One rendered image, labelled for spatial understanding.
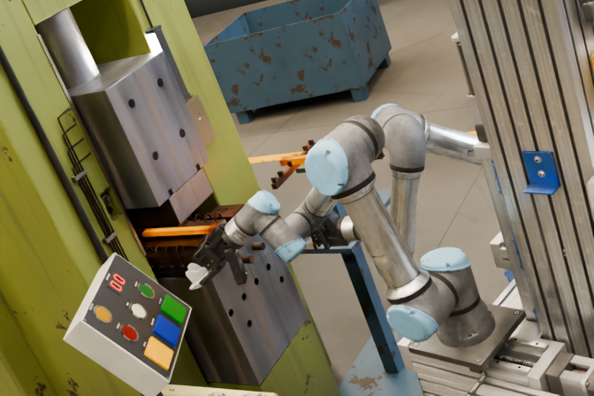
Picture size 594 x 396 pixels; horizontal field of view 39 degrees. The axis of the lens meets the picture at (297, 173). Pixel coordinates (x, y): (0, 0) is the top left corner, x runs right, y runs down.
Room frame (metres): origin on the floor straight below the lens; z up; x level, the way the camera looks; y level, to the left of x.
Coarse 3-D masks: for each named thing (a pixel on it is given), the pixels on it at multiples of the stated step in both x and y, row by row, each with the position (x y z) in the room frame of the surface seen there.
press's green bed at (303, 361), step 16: (304, 336) 2.64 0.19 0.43; (288, 352) 2.55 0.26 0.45; (304, 352) 2.61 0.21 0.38; (320, 352) 2.68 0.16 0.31; (272, 368) 2.47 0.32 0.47; (288, 368) 2.52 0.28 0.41; (304, 368) 2.59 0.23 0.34; (320, 368) 2.65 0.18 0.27; (208, 384) 2.53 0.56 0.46; (224, 384) 2.49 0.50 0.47; (272, 384) 2.44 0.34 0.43; (288, 384) 2.50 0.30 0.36; (304, 384) 2.56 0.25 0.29; (320, 384) 2.62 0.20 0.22; (336, 384) 2.70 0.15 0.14
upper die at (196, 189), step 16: (176, 192) 2.49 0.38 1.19; (192, 192) 2.54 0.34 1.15; (208, 192) 2.60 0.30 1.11; (144, 208) 2.53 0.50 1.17; (160, 208) 2.49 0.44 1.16; (176, 208) 2.47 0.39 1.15; (192, 208) 2.52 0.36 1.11; (144, 224) 2.55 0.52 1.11; (160, 224) 2.51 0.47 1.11; (176, 224) 2.47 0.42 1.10
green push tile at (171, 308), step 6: (168, 300) 2.13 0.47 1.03; (174, 300) 2.14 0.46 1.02; (162, 306) 2.09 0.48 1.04; (168, 306) 2.10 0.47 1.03; (174, 306) 2.12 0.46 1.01; (180, 306) 2.13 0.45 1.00; (168, 312) 2.08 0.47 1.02; (174, 312) 2.09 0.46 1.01; (180, 312) 2.11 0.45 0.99; (174, 318) 2.07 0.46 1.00; (180, 318) 2.08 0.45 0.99; (180, 324) 2.07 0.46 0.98
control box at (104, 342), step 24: (120, 264) 2.16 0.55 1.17; (96, 288) 2.01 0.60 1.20; (120, 312) 1.98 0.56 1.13; (72, 336) 1.88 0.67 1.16; (96, 336) 1.86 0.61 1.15; (120, 336) 1.90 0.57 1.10; (144, 336) 1.94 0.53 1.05; (96, 360) 1.87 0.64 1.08; (120, 360) 1.86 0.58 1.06; (144, 360) 1.86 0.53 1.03; (144, 384) 1.85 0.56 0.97
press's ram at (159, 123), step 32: (128, 64) 2.65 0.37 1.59; (160, 64) 2.62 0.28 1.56; (96, 96) 2.44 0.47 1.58; (128, 96) 2.48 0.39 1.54; (160, 96) 2.58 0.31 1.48; (96, 128) 2.48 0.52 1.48; (128, 128) 2.43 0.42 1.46; (160, 128) 2.53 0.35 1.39; (192, 128) 2.64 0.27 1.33; (128, 160) 2.44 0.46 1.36; (160, 160) 2.49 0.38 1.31; (192, 160) 2.59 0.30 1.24; (128, 192) 2.47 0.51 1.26; (160, 192) 2.44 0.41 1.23
